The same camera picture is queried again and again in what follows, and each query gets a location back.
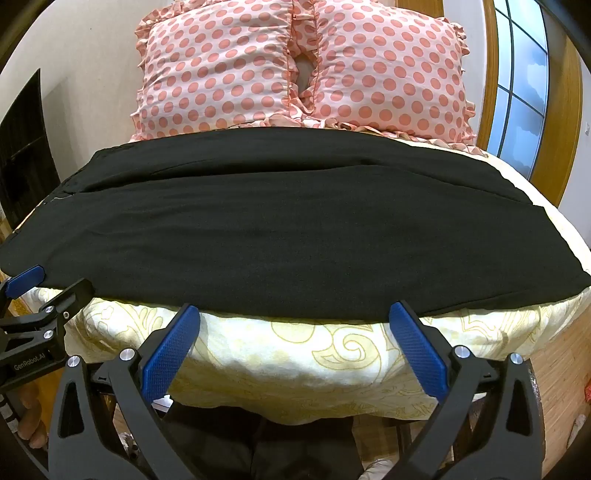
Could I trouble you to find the pink polka dot pillow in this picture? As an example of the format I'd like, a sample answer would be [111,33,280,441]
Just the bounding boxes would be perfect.
[129,0,305,141]
[291,0,477,147]

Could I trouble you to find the person's left hand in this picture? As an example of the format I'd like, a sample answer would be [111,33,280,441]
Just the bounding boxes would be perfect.
[11,383,49,444]

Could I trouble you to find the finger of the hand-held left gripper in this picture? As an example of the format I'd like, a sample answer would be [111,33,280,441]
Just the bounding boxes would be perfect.
[32,278,96,334]
[0,264,46,319]

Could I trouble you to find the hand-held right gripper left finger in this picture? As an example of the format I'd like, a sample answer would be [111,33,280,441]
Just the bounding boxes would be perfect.
[48,303,204,480]

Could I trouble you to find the black cabinet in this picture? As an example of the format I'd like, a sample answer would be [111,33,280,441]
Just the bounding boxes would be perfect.
[0,68,61,217]

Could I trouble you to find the black pants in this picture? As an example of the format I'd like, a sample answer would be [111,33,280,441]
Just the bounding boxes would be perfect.
[0,127,591,322]

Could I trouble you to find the yellow patterned bed blanket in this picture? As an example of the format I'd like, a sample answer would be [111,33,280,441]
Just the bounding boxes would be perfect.
[9,138,591,425]

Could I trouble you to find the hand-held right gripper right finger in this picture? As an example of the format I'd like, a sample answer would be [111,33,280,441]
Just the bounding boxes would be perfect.
[388,300,546,480]

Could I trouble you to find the glass window panes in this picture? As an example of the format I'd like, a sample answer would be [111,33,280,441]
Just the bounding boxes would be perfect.
[487,0,550,178]

